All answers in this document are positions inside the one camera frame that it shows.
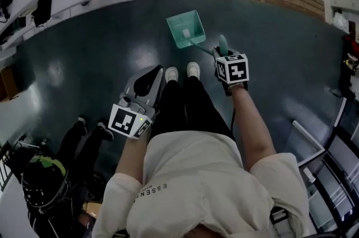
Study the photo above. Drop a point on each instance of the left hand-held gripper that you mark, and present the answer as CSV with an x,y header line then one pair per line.
x,y
122,120

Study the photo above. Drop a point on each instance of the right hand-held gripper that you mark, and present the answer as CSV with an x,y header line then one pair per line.
x,y
237,69

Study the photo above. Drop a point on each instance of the green dustpan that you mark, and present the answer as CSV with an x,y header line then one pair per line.
x,y
185,29

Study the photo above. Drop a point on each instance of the person's left forearm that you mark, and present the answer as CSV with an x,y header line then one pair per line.
x,y
131,158

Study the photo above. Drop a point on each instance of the person's right forearm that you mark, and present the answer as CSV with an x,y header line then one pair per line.
x,y
252,130

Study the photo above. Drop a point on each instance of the person's left white shoe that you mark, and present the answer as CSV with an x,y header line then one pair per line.
x,y
171,74

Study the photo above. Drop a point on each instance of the person's white shoe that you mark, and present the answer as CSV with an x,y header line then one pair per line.
x,y
171,74
193,69

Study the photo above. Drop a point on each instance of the person's right white shoe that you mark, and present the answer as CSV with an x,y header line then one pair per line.
x,y
193,69

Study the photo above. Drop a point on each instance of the person's black trousers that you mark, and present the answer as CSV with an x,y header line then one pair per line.
x,y
190,107

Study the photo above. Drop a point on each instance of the person's cream sweatshirt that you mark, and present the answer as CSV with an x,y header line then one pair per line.
x,y
196,189

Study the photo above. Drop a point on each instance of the white plastic bag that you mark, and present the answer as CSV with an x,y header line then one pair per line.
x,y
340,22

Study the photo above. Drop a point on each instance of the red bag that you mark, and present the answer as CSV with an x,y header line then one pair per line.
x,y
352,40

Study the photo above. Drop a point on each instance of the white paper cup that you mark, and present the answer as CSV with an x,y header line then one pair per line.
x,y
309,175

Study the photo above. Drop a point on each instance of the black cloth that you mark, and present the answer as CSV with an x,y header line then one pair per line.
x,y
42,9

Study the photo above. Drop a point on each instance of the cardboard box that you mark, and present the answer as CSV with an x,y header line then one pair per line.
x,y
8,84

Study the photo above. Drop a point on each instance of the black headphones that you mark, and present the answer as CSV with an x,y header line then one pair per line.
x,y
6,1

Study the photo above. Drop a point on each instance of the white metal frame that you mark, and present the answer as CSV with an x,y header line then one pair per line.
x,y
308,136

